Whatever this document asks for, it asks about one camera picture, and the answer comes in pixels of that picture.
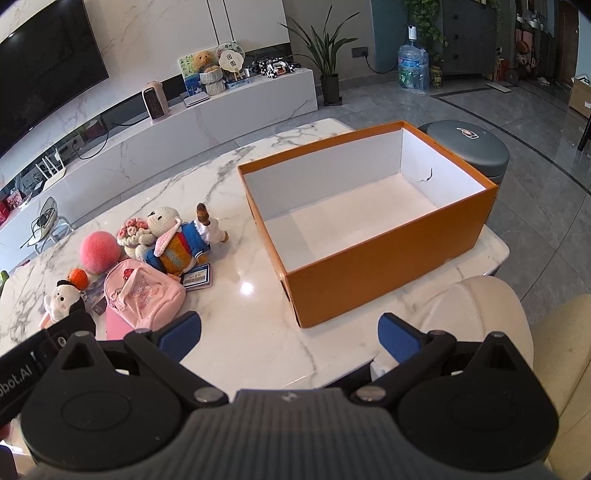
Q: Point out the wall socket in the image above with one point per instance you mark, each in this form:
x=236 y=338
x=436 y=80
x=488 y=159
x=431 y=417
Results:
x=360 y=51

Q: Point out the cream chair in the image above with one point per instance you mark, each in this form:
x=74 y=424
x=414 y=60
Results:
x=563 y=360

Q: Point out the flat white box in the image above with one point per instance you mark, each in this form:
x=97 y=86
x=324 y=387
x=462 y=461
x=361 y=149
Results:
x=196 y=98

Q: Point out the black white toy cars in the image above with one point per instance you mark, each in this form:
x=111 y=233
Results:
x=273 y=68

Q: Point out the orange cardboard box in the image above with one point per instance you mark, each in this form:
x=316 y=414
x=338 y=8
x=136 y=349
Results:
x=392 y=258

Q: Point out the crochet flower bouquet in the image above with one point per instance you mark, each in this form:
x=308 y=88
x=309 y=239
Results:
x=131 y=231

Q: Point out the rabbit plush doll blue jacket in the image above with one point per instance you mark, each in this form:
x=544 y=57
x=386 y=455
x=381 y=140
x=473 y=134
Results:
x=178 y=247

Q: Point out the grey desk fan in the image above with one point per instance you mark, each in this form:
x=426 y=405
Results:
x=46 y=221

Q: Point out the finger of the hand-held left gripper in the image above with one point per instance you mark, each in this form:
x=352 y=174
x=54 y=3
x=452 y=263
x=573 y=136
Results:
x=82 y=321

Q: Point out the small white plush doll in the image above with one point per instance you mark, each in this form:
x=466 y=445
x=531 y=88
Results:
x=62 y=297

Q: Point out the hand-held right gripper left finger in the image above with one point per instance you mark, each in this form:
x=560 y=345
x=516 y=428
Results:
x=181 y=330

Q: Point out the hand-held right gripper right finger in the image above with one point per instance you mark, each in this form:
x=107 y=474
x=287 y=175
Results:
x=397 y=334

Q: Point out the brown teddy bear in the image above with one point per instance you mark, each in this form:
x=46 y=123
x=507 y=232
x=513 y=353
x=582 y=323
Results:
x=203 y=61

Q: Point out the small white pink appliance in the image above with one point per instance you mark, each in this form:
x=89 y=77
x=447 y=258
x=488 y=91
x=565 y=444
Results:
x=154 y=100

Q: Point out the brown cardboard box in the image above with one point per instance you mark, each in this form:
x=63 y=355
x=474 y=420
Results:
x=581 y=96

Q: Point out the potted plant black pot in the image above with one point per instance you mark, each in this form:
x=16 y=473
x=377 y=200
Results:
x=328 y=69

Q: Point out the pink mini backpack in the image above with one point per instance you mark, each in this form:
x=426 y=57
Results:
x=138 y=290

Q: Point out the white router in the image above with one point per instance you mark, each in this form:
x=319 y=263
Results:
x=51 y=168

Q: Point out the grey round stool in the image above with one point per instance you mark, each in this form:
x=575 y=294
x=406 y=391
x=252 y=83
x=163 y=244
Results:
x=480 y=147

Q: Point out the round paper fan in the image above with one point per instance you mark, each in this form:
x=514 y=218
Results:
x=230 y=54

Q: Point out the green plant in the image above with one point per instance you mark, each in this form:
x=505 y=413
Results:
x=2 y=280

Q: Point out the green painting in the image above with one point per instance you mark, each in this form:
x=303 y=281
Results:
x=187 y=67

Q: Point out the small orange plush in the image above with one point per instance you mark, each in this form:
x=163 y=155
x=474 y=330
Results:
x=77 y=277

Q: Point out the hanging ivy plant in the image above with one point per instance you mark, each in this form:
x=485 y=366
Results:
x=425 y=18

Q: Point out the white chair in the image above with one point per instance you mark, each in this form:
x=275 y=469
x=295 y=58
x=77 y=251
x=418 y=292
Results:
x=480 y=309

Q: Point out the blue water jug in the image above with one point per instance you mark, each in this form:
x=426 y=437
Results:
x=412 y=64

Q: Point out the dark drawer cabinet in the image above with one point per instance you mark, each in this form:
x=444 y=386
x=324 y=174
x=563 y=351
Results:
x=468 y=37

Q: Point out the pink peach plush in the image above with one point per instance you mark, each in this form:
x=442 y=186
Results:
x=99 y=251

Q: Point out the blue-edged card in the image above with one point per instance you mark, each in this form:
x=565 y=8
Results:
x=198 y=277

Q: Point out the black television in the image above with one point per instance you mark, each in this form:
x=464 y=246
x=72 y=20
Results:
x=41 y=69

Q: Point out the red gift boxes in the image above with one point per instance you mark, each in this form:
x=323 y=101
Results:
x=10 y=205

